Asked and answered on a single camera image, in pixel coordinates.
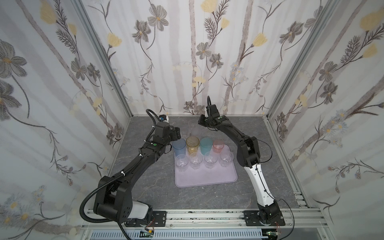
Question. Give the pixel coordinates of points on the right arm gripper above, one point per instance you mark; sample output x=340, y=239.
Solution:
x=204, y=120

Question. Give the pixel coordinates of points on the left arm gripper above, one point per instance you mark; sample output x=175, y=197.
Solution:
x=175, y=133

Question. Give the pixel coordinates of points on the blue plastic cup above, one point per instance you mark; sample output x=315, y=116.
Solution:
x=179, y=147

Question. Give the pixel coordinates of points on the yellow plastic cup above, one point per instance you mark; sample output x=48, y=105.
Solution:
x=192, y=143

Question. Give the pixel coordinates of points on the teal dimpled plastic cup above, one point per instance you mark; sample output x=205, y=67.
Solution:
x=206, y=145

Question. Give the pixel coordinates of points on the pink plastic cup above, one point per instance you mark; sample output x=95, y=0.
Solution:
x=218, y=146

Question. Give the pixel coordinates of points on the clear faceted tumbler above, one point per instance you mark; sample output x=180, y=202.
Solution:
x=196, y=160
x=210, y=160
x=226, y=158
x=182, y=163

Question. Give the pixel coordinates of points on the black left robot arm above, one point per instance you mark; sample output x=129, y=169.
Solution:
x=114, y=201

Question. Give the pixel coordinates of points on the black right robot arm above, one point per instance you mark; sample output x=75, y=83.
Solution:
x=249, y=157

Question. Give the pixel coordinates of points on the lilac plastic tray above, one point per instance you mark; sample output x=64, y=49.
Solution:
x=204, y=176

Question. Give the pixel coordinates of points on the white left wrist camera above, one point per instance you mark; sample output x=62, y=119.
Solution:
x=164, y=118

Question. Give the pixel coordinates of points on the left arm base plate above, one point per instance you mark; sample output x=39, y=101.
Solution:
x=152, y=219

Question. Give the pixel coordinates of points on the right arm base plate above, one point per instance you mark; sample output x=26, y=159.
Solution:
x=262, y=218

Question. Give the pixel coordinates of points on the white slotted cable duct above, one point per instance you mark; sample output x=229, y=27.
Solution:
x=207, y=234

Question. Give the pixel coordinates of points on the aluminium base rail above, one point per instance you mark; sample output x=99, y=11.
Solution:
x=234, y=219

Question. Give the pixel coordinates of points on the aluminium corner post left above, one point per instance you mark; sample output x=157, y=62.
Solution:
x=101, y=53

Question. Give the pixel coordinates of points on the aluminium corner post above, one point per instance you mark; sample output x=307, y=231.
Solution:
x=315, y=33
x=101, y=53

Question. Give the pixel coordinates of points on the aluminium corner post right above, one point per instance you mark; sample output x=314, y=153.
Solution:
x=315, y=33

